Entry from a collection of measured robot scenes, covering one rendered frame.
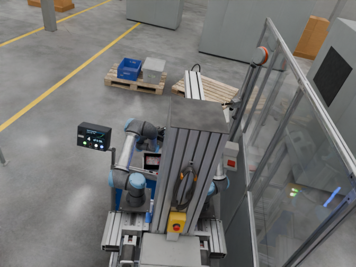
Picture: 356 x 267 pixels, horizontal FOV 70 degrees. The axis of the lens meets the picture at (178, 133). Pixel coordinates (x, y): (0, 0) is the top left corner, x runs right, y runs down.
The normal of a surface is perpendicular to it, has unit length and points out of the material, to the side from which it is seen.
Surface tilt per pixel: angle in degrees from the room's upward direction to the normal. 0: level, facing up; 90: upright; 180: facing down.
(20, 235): 0
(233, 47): 90
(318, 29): 90
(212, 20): 90
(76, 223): 0
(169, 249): 0
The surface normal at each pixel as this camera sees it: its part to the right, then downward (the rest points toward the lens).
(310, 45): -0.17, 0.59
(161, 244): 0.16, -0.77
